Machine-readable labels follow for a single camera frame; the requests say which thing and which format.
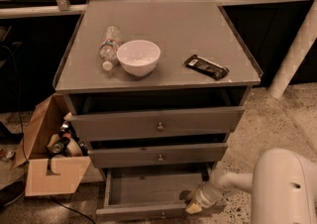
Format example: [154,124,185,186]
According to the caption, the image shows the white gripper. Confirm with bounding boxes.
[185,182,230,214]

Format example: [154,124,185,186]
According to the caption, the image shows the white diagonal pole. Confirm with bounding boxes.
[267,0,317,99]

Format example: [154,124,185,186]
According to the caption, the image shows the grey drawer cabinet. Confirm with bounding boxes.
[53,0,264,182]

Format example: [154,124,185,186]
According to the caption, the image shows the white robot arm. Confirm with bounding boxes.
[185,149,317,224]

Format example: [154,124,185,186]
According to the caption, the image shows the cardboard box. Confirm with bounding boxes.
[11,94,90,196]

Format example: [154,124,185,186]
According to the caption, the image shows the white bowl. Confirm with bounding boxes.
[117,40,160,77]

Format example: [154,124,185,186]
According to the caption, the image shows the cans in box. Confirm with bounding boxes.
[47,121,87,157]

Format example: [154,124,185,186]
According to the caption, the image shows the clear plastic water bottle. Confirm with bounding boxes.
[99,26,122,71]

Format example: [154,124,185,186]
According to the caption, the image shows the grey top drawer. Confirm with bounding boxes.
[69,106,245,142]

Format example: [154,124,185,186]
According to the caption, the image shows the grey middle drawer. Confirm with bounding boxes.
[89,143,228,168]

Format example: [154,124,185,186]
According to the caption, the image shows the grey bottom drawer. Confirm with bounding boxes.
[96,164,211,221]

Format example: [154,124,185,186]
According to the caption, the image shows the black floor cable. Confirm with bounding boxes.
[49,195,97,224]

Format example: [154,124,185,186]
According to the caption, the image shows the grey drawer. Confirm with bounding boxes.
[96,164,211,221]
[69,106,245,142]
[89,143,228,168]

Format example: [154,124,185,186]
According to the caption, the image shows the black snack packet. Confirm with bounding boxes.
[184,55,229,80]

